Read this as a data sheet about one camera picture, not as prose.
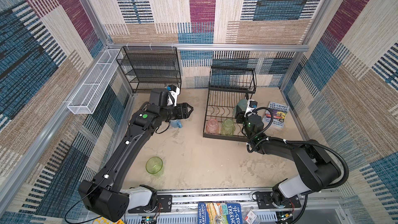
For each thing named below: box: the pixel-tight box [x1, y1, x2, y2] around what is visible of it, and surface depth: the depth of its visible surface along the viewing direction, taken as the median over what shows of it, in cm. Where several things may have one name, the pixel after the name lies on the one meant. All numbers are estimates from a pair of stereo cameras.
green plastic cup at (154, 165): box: [145, 156, 164, 175], surface depth 82 cm
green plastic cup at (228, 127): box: [221, 118, 235, 137], surface depth 92 cm
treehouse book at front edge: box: [197, 202, 244, 224], surface depth 70 cm
